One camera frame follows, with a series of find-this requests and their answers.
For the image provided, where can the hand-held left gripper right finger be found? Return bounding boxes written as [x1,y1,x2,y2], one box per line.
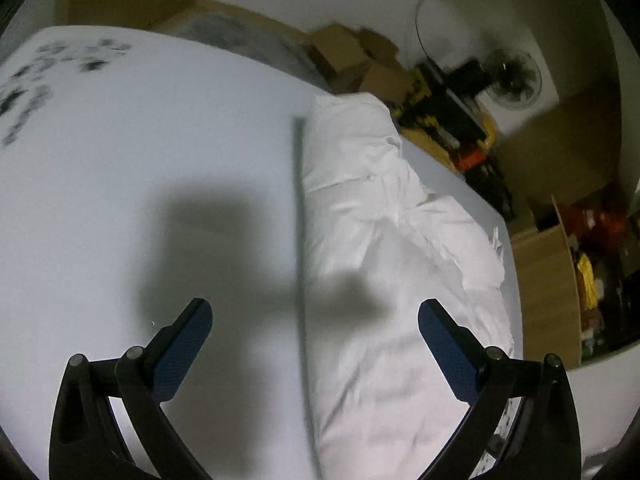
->
[415,298,583,480]

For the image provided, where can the grey fuzzy cloth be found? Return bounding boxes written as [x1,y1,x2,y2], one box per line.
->
[182,9,323,88]

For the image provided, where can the black flat case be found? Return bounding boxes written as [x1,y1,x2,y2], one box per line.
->
[419,62,490,138]

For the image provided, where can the yellow packet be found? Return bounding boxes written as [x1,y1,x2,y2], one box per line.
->
[574,252,599,312]

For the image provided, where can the open cardboard box with items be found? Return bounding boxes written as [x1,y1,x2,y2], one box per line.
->
[509,194,587,367]

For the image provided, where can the white pants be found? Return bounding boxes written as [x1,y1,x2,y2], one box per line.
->
[299,92,516,480]

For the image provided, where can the red box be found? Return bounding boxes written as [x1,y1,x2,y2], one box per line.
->
[456,147,489,172]

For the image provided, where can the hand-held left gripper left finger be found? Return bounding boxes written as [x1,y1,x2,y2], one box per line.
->
[48,298,213,480]

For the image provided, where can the black electric fan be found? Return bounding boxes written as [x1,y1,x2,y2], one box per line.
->
[486,48,544,109]

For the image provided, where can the yellow object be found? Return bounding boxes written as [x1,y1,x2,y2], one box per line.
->
[479,114,499,152]

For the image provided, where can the red bag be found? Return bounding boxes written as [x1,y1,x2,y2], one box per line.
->
[564,204,627,242]

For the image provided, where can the thin black cable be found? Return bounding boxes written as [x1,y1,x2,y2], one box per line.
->
[413,0,437,67]

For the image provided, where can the pile of cardboard pieces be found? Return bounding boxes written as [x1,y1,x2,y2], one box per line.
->
[304,24,418,97]

